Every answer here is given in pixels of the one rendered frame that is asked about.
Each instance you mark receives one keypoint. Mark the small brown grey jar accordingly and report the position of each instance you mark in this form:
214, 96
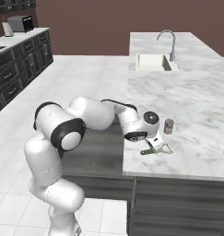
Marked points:
168, 126

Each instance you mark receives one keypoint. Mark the grey toaster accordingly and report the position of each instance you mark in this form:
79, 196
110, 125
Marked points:
20, 23

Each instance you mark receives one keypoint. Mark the grey curved tap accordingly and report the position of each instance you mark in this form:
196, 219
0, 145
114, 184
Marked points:
172, 46

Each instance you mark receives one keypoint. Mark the dark cupboard run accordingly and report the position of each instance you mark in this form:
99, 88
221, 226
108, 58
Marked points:
18, 67

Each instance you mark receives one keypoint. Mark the white sink basin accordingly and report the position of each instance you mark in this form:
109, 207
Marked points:
150, 62

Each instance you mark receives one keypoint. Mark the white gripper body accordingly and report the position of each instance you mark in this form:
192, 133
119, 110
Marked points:
154, 141

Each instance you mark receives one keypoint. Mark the dark wood open drawer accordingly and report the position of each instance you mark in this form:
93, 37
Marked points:
95, 153

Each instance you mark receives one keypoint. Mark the dark wall cupboards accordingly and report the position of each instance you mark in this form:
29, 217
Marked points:
12, 5

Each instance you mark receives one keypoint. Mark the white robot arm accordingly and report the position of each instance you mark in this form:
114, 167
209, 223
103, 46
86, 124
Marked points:
52, 159

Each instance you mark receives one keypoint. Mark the dark wood island cabinet front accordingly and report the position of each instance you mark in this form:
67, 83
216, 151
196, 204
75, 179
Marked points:
181, 206

